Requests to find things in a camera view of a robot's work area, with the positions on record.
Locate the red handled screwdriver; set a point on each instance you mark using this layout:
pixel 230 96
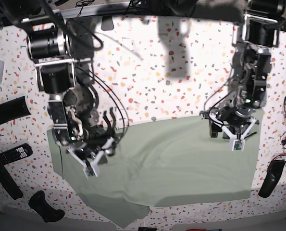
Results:
pixel 204 230

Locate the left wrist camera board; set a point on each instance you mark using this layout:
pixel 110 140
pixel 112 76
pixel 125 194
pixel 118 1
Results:
pixel 237 145

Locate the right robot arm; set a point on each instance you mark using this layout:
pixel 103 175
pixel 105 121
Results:
pixel 50 45

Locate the black cylindrical speaker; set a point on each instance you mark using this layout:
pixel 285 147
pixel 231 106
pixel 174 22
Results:
pixel 13 109

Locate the light green T-shirt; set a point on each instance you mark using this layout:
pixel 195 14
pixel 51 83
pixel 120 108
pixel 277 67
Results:
pixel 162 164

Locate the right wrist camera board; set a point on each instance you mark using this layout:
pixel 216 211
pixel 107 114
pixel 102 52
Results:
pixel 89 173

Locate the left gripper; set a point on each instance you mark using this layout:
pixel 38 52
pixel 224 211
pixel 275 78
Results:
pixel 233 122

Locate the long black bar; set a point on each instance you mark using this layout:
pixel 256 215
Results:
pixel 9 184

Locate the small black box bottom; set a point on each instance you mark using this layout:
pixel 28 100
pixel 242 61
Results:
pixel 147 229

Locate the black camera stand base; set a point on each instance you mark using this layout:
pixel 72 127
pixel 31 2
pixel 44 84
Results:
pixel 107 23

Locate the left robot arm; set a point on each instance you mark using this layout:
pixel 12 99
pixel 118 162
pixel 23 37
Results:
pixel 259 34

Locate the black curved handle right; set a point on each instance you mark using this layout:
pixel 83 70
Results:
pixel 274 173

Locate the black TV remote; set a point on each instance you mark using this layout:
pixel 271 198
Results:
pixel 15 154

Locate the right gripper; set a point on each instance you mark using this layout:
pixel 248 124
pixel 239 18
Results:
pixel 97 149

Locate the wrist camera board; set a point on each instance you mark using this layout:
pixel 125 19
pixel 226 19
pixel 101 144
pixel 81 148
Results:
pixel 89 173
pixel 237 145

